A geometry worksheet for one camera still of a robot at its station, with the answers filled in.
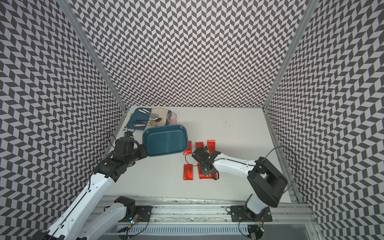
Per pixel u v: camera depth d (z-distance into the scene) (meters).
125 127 1.08
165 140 0.85
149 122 1.09
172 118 1.11
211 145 0.97
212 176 0.82
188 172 0.85
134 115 1.16
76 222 0.40
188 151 0.93
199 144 0.96
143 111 1.20
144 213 0.73
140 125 1.05
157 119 1.10
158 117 1.12
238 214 0.74
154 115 1.16
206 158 0.62
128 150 0.59
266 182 0.44
